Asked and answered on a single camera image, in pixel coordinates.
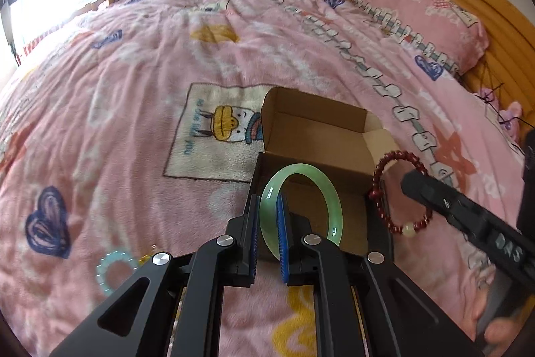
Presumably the pink pillow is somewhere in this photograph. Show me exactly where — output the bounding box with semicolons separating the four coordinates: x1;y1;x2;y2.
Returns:
352;0;489;80

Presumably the light blue bead bracelet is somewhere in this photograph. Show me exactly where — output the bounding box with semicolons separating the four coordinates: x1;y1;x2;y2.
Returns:
95;249;140;297

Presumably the green jade bangle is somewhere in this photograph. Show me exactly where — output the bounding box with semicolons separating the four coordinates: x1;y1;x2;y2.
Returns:
259;163;344;260

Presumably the pink patterned blanket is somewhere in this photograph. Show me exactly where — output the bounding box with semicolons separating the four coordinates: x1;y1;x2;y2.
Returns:
1;0;523;356

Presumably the yellow bead bracelet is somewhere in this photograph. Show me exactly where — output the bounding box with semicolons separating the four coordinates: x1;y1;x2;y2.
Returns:
138;244;160;267

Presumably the pink plush toy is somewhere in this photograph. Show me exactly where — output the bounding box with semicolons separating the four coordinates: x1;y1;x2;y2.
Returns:
475;88;522;142

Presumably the right hand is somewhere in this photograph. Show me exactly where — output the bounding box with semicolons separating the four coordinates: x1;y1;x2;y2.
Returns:
468;286;534;356

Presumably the dark red bead bracelet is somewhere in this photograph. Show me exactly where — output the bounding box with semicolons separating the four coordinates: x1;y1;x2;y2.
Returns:
369;149;434;239

